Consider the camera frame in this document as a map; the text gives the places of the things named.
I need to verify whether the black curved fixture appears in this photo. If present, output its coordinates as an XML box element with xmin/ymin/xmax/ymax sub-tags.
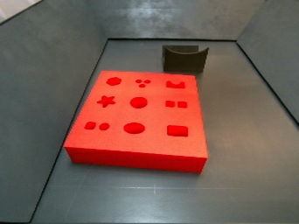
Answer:
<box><xmin>163</xmin><ymin>45</ymin><xmax>209</xmax><ymax>73</ymax></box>

